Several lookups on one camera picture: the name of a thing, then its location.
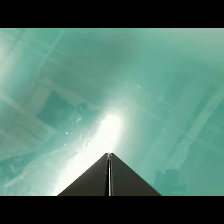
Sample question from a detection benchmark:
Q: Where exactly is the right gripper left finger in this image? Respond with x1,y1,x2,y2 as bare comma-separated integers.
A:
57,152,110,197

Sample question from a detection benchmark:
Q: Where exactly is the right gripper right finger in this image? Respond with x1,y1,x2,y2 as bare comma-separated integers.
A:
110,152,162,197

